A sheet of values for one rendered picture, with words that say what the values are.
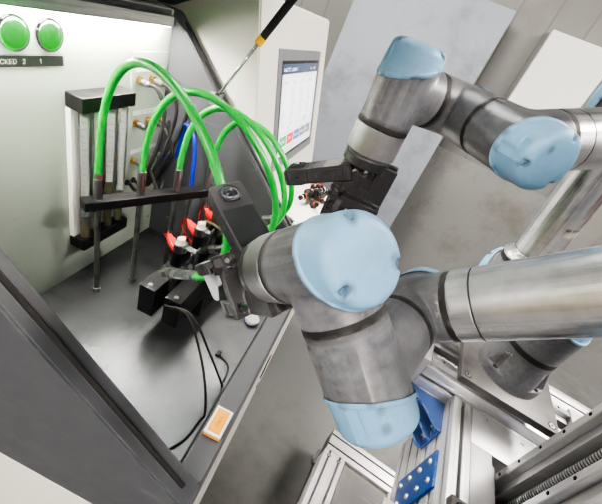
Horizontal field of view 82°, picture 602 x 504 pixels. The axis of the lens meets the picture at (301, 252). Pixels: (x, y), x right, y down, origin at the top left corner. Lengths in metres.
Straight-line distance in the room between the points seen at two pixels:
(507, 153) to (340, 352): 0.30
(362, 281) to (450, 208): 2.72
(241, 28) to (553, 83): 2.12
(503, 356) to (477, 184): 2.08
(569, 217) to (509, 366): 0.34
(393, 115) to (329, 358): 0.33
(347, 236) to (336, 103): 2.54
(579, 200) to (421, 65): 0.49
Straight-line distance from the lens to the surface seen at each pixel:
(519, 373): 0.94
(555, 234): 0.90
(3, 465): 0.90
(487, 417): 1.01
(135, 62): 0.63
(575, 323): 0.36
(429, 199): 2.94
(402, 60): 0.50
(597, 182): 0.86
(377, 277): 0.25
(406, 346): 0.32
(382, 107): 0.50
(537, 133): 0.45
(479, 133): 0.49
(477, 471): 0.90
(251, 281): 0.34
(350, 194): 0.55
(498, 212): 2.95
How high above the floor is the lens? 1.55
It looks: 33 degrees down
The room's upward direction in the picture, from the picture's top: 23 degrees clockwise
